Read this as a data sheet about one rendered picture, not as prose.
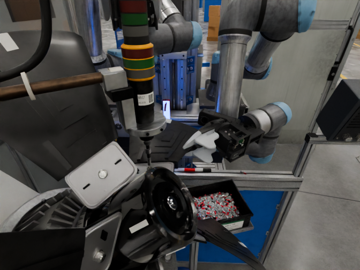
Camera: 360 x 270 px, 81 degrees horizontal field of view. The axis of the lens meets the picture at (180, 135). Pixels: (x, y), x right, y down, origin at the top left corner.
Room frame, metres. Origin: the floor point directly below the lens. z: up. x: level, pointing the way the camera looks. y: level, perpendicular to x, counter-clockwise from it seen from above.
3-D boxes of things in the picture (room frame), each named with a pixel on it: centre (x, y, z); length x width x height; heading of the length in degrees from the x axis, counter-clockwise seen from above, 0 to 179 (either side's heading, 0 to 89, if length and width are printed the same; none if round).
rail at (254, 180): (0.66, -0.05, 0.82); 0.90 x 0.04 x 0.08; 88
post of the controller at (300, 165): (0.64, -0.48, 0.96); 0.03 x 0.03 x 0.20; 88
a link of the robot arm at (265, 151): (0.56, -0.25, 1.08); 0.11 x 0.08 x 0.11; 81
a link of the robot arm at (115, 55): (1.05, 0.29, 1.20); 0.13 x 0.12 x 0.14; 126
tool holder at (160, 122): (0.30, 0.07, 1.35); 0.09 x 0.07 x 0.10; 123
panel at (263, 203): (0.66, -0.05, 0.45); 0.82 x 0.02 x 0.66; 88
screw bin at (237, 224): (0.49, -0.12, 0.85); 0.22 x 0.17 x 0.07; 103
